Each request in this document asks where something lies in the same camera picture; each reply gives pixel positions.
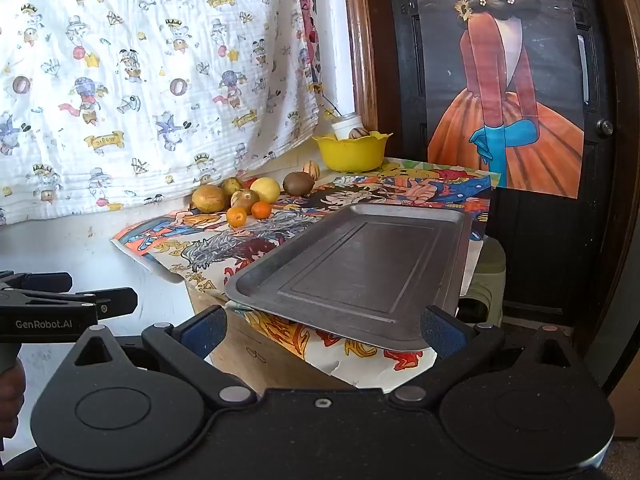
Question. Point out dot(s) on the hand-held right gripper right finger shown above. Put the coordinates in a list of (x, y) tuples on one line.
[(441, 332)]

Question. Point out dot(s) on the white cartoon printed blanket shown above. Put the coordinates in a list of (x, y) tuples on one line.
[(150, 85)]

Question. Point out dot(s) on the small olive yellow fruit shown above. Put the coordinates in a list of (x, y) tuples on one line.
[(231, 186)]

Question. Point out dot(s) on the brown kiwi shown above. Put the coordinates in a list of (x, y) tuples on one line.
[(298, 183)]

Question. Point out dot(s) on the person's left hand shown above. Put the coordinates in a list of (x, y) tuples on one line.
[(11, 400)]

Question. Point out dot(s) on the yellow plastic bowl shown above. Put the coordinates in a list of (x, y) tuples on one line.
[(352, 156)]

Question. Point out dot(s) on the wall poster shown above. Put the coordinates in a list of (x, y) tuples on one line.
[(500, 60)]

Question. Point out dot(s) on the metal door lock knob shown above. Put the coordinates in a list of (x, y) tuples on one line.
[(606, 127)]

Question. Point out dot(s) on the cartoon printed table cover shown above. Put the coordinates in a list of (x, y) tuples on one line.
[(210, 252)]

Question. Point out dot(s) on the green plastic stool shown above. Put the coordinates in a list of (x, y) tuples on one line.
[(487, 270)]

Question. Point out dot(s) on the small striped pepino melon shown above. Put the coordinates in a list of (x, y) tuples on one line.
[(360, 133)]

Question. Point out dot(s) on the small brown round fruit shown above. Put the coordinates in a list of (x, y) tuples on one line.
[(246, 201)]

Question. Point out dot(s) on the bright yellow round fruit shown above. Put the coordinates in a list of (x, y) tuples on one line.
[(266, 189)]

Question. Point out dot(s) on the white jar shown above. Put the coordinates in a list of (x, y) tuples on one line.
[(346, 125)]

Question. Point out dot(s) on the black door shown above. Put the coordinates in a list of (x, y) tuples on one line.
[(550, 240)]

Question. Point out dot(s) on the yellow flower twig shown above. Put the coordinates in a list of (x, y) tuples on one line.
[(326, 114)]

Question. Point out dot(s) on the red cartoon wall sticker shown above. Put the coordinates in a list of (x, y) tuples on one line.
[(308, 30)]

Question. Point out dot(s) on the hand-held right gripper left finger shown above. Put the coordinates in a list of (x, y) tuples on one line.
[(205, 332)]

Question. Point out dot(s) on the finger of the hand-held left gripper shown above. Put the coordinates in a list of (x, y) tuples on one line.
[(37, 281), (115, 301)]

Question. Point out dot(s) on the small orange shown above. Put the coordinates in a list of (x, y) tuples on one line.
[(261, 210), (237, 216)]

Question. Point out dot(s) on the large yellow-brown mango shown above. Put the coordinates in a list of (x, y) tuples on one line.
[(210, 199)]

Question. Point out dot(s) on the metal tray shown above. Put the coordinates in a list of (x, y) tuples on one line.
[(360, 270)]

